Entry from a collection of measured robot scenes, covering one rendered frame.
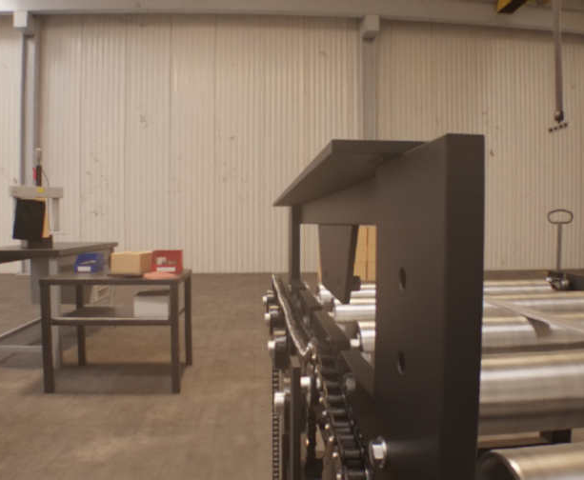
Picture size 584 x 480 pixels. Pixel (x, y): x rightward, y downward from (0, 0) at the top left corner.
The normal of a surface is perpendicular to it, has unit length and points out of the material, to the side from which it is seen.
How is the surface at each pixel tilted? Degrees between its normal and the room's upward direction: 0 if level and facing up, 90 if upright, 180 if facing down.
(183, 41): 90
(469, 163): 90
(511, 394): 71
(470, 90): 90
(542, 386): 65
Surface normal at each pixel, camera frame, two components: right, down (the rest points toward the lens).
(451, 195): 0.07, 0.04
